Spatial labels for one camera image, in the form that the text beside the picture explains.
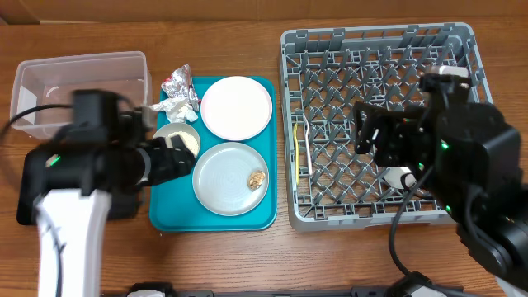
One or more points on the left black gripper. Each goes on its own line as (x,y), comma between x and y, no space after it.
(163,169)

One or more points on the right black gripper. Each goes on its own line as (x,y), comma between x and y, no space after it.
(384,124)

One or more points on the grey bowl of rice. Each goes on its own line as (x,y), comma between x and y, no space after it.
(188,135)

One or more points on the grey plate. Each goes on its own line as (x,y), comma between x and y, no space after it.
(220,179)

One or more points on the white plastic fork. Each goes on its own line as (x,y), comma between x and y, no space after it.
(307,145)

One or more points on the yellow plastic spoon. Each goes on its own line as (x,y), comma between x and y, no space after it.
(296,143)

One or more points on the cream plastic cup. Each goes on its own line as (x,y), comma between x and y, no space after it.
(400,178)

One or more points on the white pink-rimmed plate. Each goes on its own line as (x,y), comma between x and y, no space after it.
(236,108)

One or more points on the brown food scrap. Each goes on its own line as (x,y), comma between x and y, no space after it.
(256,180)

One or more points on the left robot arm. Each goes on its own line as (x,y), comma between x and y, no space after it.
(70,224)

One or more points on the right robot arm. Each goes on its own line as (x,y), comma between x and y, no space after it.
(467,157)

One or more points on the grey dishwasher rack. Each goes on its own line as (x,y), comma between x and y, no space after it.
(324,72)

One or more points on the teal serving tray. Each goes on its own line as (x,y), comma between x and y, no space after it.
(175,208)

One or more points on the black plastic tray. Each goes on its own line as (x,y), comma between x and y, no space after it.
(87,167)

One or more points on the crumpled aluminium foil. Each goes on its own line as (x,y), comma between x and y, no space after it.
(179,85)

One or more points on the clear plastic bin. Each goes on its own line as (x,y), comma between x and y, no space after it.
(95,85)

